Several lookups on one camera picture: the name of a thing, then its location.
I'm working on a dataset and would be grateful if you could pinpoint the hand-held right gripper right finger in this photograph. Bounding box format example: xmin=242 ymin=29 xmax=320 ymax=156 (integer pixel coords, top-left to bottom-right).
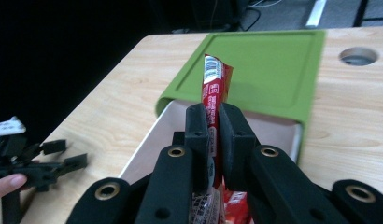
xmin=218 ymin=102 xmax=261 ymax=190

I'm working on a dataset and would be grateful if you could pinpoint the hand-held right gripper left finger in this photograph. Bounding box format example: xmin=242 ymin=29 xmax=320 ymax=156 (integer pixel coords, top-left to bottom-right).
xmin=172 ymin=103 xmax=211 ymax=191

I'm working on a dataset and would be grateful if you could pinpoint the white drawer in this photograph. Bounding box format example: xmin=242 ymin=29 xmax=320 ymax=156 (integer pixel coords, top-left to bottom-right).
xmin=119 ymin=99 xmax=304 ymax=188

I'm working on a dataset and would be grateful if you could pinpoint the red snack stick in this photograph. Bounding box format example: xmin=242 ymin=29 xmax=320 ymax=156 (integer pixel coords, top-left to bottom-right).
xmin=191 ymin=53 xmax=234 ymax=224

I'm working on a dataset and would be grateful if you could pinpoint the pile of red snack packets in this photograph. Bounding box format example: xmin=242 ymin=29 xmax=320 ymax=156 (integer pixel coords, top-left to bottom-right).
xmin=221 ymin=189 xmax=255 ymax=224

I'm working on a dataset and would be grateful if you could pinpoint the green drawer case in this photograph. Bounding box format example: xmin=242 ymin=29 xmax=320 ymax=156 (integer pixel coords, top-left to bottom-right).
xmin=154 ymin=29 xmax=327 ymax=164

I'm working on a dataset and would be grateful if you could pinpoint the grey round table grommet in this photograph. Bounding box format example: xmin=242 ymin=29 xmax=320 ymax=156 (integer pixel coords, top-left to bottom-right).
xmin=338 ymin=46 xmax=380 ymax=67

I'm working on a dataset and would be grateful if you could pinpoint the black floor cable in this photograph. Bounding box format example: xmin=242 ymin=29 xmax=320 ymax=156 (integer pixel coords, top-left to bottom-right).
xmin=238 ymin=5 xmax=262 ymax=33

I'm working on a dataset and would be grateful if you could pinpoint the white floor cable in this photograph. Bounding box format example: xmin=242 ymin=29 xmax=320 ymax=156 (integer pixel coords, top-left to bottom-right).
xmin=248 ymin=0 xmax=285 ymax=9

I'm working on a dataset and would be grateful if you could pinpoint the white desk frame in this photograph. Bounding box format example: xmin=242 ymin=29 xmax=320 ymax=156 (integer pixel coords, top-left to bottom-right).
xmin=304 ymin=0 xmax=328 ymax=30

